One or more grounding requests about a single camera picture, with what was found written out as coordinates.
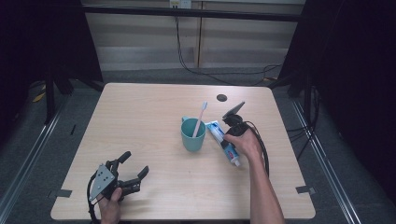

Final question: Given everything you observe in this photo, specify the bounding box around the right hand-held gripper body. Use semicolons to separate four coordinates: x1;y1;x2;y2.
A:
221;101;250;137

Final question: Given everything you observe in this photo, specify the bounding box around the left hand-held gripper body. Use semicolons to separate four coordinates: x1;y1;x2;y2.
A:
88;159;142;202

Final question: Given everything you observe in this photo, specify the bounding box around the white and blue toothpaste tube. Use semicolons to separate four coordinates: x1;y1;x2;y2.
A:
205;120;242;168

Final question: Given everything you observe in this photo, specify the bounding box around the teal cup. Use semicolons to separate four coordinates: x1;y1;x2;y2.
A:
180;116;207;153

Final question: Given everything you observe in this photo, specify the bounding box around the pink toothbrush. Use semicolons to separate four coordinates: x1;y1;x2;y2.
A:
191;101;209;139

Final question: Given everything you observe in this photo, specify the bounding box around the person's right hand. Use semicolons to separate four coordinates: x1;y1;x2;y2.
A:
223;128;264;166

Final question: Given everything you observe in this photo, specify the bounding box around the person's left hand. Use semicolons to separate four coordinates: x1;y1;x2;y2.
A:
97;187;123;224

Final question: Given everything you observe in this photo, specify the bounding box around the grey tape strip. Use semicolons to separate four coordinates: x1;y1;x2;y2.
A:
48;189;73;199
295;185;318;195

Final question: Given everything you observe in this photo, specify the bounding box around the black metal stand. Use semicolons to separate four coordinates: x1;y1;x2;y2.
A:
43;66;76;125

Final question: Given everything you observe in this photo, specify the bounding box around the yellow floor tape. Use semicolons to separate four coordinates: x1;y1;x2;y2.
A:
31;85;47;104

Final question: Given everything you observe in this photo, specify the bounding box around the black horizontal bar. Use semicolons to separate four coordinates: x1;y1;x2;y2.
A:
81;5;305;23

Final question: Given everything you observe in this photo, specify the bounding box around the black curtain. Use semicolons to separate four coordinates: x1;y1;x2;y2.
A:
274;0;396;203
0;0;105;150

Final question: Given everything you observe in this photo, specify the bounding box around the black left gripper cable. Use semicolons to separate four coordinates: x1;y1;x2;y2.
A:
87;172;103;224

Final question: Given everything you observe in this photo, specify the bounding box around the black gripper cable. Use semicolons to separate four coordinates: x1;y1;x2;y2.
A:
87;172;103;224
242;120;271;178

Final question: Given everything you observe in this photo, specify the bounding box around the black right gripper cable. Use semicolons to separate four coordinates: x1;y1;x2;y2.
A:
242;120;271;178

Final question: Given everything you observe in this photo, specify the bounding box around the bundle of thin black cables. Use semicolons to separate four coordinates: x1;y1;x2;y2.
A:
286;85;322;161

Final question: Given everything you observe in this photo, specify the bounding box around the metal floor rail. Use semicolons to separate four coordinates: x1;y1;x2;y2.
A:
291;99;363;224
0;92;71;218

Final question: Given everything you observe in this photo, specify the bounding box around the black floor cable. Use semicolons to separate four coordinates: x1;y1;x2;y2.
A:
174;15;283;87

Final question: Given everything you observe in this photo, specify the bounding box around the white wall socket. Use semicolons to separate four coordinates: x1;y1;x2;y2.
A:
169;0;192;9

